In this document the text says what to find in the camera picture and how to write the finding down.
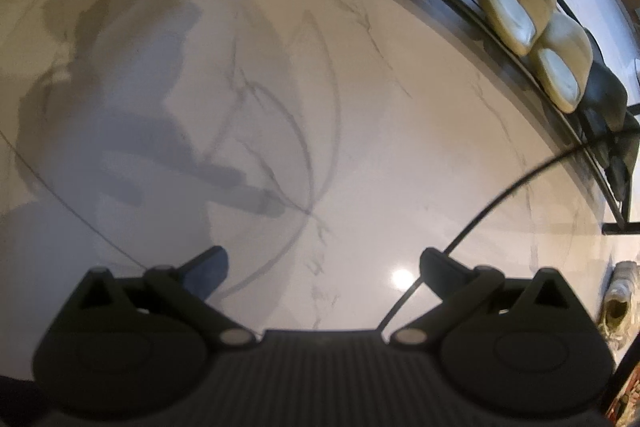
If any white sneaker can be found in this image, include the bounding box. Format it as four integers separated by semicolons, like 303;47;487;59
597;261;640;350

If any black cable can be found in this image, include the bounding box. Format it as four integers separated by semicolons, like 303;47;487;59
377;127;640;338

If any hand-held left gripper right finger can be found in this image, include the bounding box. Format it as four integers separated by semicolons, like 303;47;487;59
390;248;576;350

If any black metal shoe rack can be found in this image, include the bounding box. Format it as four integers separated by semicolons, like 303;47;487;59
260;0;640;238

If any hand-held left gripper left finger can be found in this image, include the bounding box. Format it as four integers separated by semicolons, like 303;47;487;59
75;246;256;350

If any black slide sandal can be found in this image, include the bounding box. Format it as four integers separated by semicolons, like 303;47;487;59
575;57;628;132
595;127;636;202

